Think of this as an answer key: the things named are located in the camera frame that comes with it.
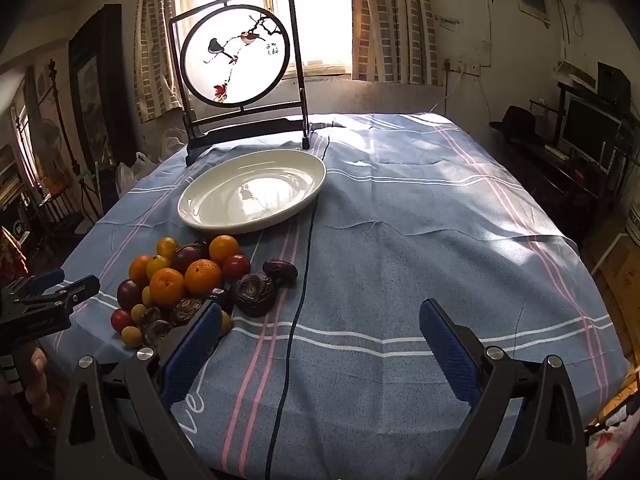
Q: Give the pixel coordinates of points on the checked curtain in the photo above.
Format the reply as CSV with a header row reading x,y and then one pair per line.
x,y
395,20
155,60

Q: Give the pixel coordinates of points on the floral cloth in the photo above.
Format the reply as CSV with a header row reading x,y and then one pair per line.
x,y
610,437

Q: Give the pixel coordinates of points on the dark framed wall picture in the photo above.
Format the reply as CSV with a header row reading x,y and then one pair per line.
x,y
95,90

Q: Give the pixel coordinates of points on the person's left hand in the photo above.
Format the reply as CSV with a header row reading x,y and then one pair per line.
x,y
39,380

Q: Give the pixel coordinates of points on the cardboard box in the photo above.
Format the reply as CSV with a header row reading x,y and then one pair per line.
x,y
620,265

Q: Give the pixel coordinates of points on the dark red plum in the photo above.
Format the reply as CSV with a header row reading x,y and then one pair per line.
x,y
130,292
189,255

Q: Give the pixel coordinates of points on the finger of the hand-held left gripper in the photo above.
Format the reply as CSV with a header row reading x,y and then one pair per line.
x,y
45,278
80,288

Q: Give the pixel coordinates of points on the red patterned cloth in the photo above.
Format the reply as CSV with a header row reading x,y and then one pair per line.
x,y
10,252

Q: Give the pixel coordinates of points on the blue plaid tablecloth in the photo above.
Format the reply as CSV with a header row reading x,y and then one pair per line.
x,y
400,260

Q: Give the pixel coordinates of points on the red cherry tomato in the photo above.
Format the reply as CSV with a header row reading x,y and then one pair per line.
x,y
236,266
121,319

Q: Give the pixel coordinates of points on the black speaker box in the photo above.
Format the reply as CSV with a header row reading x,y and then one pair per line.
x,y
614,84

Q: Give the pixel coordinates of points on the wall socket strip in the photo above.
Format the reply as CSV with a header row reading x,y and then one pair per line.
x,y
462,65

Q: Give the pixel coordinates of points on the bookshelf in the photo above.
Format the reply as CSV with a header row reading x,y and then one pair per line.
x,y
10,175

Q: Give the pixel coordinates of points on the smooth orange tomato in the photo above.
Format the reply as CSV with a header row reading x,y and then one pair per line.
x,y
223,249
139,269

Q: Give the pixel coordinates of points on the white plastic bag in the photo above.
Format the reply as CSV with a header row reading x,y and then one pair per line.
x,y
132,170

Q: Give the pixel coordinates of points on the computer monitor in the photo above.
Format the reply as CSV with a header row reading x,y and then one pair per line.
x,y
587,130

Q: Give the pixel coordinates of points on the small yellow-green fruit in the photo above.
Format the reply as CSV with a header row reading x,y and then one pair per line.
x,y
131,336
226,322
138,312
147,296

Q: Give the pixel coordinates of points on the framed bird painting screen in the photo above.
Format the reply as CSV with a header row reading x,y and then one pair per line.
x,y
230,55

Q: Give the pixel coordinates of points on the glossy dark brown date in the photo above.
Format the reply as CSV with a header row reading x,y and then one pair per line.
x,y
280,270

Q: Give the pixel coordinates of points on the small dark plum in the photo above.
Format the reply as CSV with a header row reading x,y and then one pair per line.
x,y
221,298

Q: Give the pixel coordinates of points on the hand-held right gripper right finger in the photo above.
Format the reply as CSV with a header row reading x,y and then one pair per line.
x,y
447,350

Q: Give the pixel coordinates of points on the black hat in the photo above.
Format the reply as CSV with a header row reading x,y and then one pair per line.
x,y
517,120

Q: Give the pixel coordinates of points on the window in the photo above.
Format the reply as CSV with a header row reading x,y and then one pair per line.
x,y
310,10

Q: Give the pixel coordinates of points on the dark brown water chestnut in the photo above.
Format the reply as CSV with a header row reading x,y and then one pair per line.
x,y
159,331
185,311
150,316
255,294

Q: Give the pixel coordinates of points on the dark wooden cabinet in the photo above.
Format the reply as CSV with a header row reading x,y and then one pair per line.
x,y
550,185

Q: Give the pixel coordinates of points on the white oval plate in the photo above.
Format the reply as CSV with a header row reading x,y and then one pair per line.
x,y
250,195

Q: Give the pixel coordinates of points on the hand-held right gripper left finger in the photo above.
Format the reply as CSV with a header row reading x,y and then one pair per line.
x,y
192,347

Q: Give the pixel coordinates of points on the yellow tomato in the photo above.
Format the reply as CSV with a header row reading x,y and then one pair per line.
x,y
157,266
166,246

